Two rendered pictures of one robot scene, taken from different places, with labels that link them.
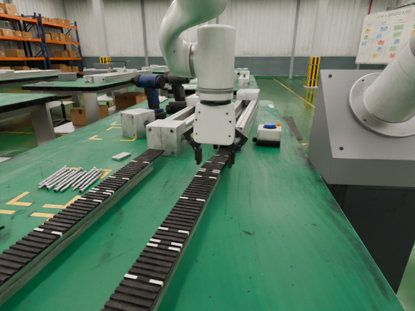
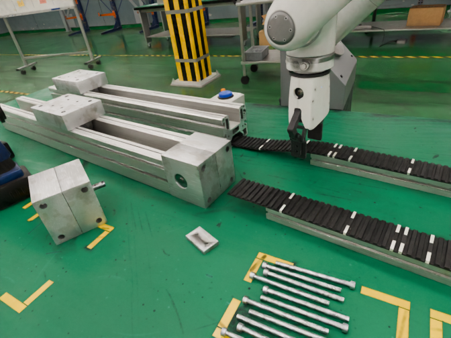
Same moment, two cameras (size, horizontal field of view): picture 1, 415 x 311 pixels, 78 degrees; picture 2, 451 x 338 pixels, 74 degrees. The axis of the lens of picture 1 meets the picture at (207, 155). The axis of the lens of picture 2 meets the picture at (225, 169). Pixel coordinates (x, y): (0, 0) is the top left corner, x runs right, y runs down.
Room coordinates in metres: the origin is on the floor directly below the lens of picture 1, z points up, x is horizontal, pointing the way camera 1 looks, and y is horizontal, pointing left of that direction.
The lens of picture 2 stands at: (0.55, 0.56, 1.14)
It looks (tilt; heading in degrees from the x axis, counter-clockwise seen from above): 33 degrees down; 296
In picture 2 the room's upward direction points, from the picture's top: 8 degrees counter-clockwise
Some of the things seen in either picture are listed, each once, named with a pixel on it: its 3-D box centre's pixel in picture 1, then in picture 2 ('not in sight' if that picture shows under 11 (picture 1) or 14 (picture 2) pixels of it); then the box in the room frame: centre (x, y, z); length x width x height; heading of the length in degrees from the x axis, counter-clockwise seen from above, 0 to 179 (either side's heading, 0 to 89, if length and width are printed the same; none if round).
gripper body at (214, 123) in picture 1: (215, 120); (308, 93); (0.63, -0.02, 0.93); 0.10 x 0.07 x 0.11; 76
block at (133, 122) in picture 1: (140, 123); (74, 196); (1.00, 0.27, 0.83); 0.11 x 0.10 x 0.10; 54
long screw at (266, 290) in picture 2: (73, 181); (303, 303); (0.58, 0.33, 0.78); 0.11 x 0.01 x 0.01; 175
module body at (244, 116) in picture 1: (242, 114); (131, 106); (1.19, -0.16, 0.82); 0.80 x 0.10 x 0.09; 166
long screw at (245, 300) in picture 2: (69, 177); (282, 314); (0.60, 0.35, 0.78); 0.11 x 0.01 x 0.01; 175
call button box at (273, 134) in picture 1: (266, 134); (225, 106); (0.89, -0.21, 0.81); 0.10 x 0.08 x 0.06; 76
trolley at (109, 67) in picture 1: (108, 85); not in sight; (5.85, 2.16, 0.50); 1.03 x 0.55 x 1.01; 177
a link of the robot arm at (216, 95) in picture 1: (214, 94); (309, 61); (0.63, -0.02, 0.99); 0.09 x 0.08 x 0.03; 76
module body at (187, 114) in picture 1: (202, 112); (77, 131); (1.24, 0.02, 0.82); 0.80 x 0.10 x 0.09; 166
